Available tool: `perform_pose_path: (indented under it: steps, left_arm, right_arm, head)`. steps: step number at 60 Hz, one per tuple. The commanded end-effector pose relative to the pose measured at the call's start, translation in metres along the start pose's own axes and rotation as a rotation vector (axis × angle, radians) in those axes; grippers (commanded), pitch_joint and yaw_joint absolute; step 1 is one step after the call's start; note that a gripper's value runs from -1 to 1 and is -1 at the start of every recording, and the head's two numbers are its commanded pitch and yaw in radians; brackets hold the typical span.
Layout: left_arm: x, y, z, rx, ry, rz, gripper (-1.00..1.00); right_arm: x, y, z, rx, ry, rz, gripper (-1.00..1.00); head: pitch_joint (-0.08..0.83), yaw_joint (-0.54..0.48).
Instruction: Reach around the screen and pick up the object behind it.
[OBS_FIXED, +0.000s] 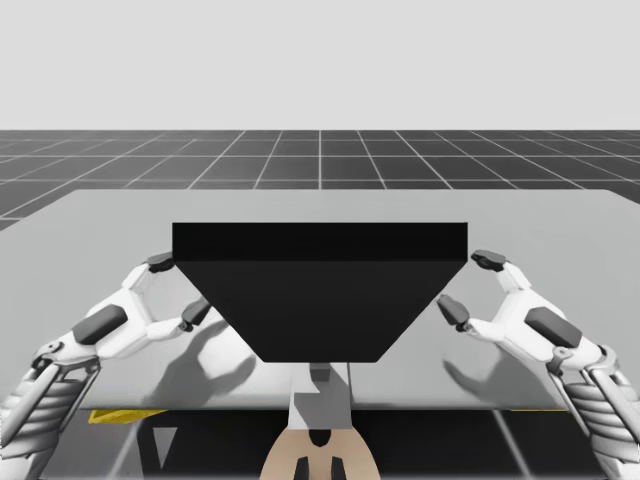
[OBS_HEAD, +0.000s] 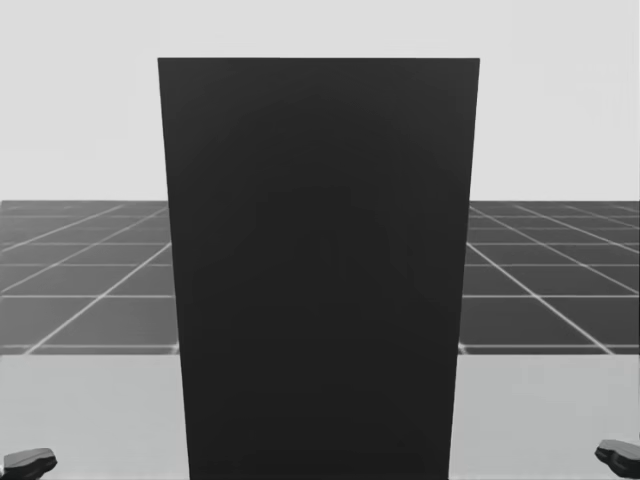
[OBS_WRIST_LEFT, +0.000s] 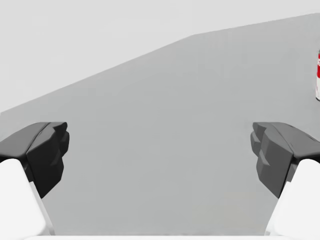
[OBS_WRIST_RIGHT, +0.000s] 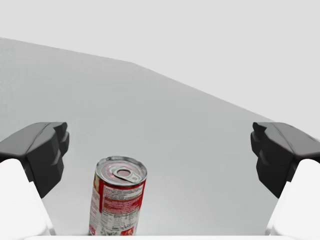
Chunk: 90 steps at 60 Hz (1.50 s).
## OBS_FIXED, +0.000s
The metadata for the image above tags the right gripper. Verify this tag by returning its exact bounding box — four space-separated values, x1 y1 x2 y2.
436 249 599 365

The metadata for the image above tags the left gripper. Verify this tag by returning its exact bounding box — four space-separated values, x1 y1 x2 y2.
55 252 213 363

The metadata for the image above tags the tan robot part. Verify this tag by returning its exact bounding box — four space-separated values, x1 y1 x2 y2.
259 427 382 480

